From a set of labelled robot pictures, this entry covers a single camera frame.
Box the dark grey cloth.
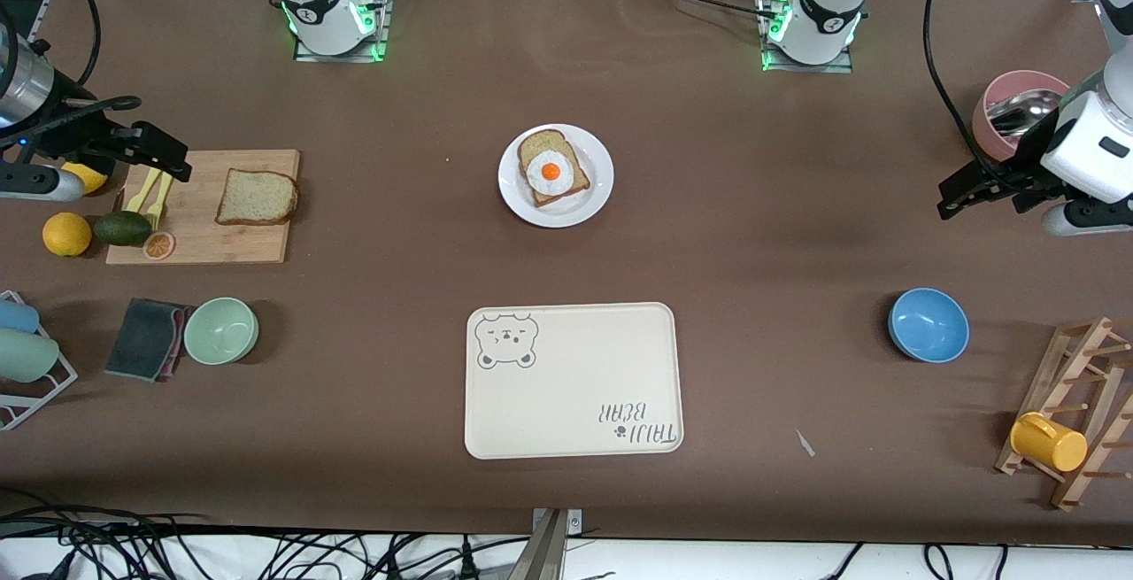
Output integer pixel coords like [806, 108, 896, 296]
[104, 298, 189, 382]

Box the green avocado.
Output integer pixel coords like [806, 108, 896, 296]
[93, 211, 153, 247]

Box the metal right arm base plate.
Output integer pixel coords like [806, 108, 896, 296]
[294, 0, 392, 63]

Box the yellow lemon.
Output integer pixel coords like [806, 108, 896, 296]
[60, 161, 109, 194]

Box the white round plate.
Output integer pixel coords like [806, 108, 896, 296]
[498, 124, 614, 228]

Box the large bread slice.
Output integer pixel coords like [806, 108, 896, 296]
[215, 168, 299, 227]

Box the cream bear print tray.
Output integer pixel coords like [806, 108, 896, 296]
[465, 302, 684, 460]

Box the pink bowl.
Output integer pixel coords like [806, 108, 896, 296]
[972, 70, 1076, 163]

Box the fried egg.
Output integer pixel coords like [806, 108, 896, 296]
[527, 151, 576, 196]

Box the metal table edge bracket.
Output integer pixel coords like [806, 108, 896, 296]
[522, 507, 585, 580]

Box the blue bowl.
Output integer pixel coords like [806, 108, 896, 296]
[888, 288, 970, 363]

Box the white wire rack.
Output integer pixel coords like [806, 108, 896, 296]
[0, 290, 79, 431]

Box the black floor cable bundle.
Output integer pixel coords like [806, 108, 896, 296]
[0, 487, 532, 580]

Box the yellow mug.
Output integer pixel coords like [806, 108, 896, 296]
[1010, 413, 1089, 473]

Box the wooden peg rack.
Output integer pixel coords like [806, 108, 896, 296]
[995, 317, 1133, 511]

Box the mint green bowl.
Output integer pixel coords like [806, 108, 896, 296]
[183, 298, 259, 366]

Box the blue cup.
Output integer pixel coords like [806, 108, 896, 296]
[0, 298, 41, 334]

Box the metal ladle spoon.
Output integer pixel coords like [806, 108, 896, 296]
[987, 89, 1063, 136]

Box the wooden cutting board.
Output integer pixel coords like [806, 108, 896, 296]
[105, 150, 300, 266]

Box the round orange-yellow citrus fruit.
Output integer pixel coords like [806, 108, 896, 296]
[42, 213, 93, 258]

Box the pale green cup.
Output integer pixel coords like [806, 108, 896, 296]
[0, 329, 60, 383]

